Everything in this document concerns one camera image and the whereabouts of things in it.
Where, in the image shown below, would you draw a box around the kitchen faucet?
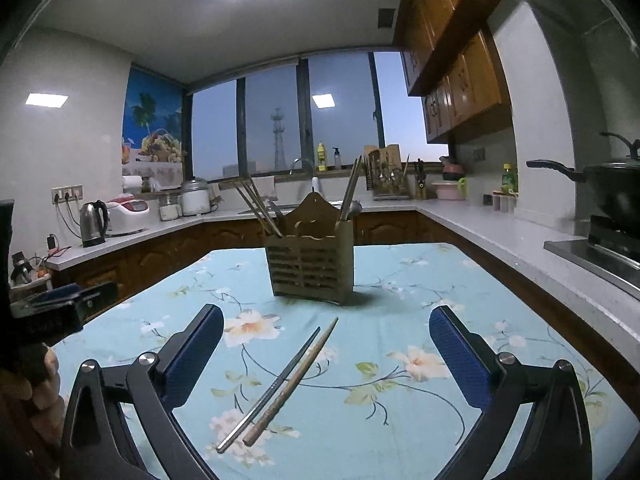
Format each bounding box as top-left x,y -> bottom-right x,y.
291,157 -> 321,196

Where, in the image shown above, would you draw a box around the kitchen window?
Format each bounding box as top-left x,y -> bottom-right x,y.
185,52 -> 451,184

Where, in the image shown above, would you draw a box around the knife block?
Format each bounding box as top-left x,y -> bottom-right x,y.
413,158 -> 430,200

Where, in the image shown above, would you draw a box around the gas stove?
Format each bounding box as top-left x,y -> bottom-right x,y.
543,214 -> 640,302

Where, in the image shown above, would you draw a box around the wooden wall cabinets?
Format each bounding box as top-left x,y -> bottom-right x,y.
392,0 -> 514,144

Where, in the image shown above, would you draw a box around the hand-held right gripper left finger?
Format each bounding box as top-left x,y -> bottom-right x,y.
60,304 -> 226,480

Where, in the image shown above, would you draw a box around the wooden chopstick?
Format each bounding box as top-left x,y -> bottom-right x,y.
245,174 -> 284,236
243,316 -> 340,447
233,179 -> 281,237

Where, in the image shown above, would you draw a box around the grey utensil handle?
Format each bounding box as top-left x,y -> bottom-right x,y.
267,200 -> 287,234

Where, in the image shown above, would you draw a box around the wall outlet strip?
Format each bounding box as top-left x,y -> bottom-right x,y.
51,184 -> 84,206

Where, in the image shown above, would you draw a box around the stacked bowls with lid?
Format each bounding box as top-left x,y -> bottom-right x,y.
439,155 -> 464,182

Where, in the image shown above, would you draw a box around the person's left hand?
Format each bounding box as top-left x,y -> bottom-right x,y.
0,344 -> 67,480

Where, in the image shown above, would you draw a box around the utensil drying rack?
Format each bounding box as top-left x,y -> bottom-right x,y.
363,143 -> 410,201

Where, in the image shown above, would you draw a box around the white rice cooker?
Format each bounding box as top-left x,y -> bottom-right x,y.
106,198 -> 150,237

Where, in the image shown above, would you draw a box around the white steamer pot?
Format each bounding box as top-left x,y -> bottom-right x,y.
179,177 -> 210,217

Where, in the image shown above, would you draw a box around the black wok with lid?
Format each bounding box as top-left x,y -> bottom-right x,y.
526,132 -> 640,234

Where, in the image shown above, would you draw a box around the floral blue tablecloth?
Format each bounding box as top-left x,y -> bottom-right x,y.
50,242 -> 622,480

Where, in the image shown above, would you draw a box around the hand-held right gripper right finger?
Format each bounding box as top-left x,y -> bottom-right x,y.
428,304 -> 594,480

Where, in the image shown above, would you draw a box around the pink basin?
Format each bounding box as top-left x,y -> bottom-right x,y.
430,180 -> 466,202

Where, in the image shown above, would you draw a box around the glass storage jar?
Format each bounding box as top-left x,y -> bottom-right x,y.
158,194 -> 182,222

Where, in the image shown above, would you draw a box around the metal chopstick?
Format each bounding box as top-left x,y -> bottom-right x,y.
340,156 -> 361,222
345,156 -> 364,221
216,326 -> 321,454

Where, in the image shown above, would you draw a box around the wooden utensil holder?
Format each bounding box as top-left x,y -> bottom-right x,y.
264,190 -> 355,307

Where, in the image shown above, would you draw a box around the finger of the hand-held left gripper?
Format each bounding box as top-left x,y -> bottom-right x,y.
75,281 -> 120,322
11,283 -> 84,317

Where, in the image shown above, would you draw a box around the stainless electric kettle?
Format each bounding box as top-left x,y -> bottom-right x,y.
78,199 -> 110,249

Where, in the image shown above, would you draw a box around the fruit wall poster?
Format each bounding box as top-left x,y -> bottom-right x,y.
121,62 -> 187,166

